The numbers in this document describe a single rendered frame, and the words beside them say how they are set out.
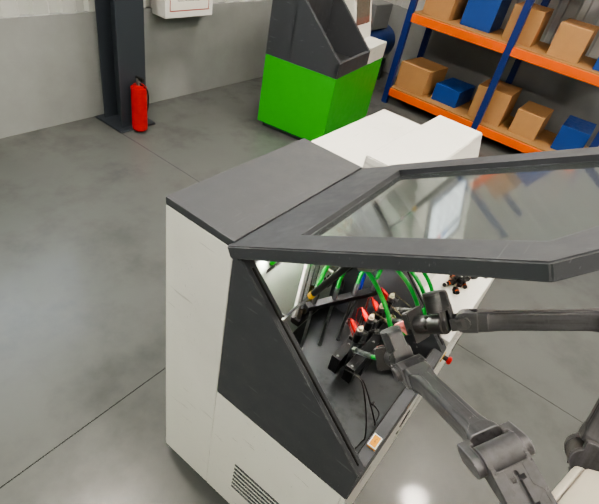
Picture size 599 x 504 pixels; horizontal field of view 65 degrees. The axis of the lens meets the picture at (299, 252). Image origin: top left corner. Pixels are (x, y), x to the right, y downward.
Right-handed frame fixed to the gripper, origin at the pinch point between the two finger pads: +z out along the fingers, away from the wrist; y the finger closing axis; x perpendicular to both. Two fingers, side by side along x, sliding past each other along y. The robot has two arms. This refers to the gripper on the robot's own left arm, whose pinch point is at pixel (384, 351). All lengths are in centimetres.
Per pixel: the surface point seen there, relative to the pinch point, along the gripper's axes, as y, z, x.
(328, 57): -73, 308, -222
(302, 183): 14, 17, -57
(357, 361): 3.2, 27.8, 8.3
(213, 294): 49, 8, -25
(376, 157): -16, 28, -65
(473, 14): -285, 401, -294
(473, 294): -62, 63, -3
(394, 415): -4.0, 15.7, 25.7
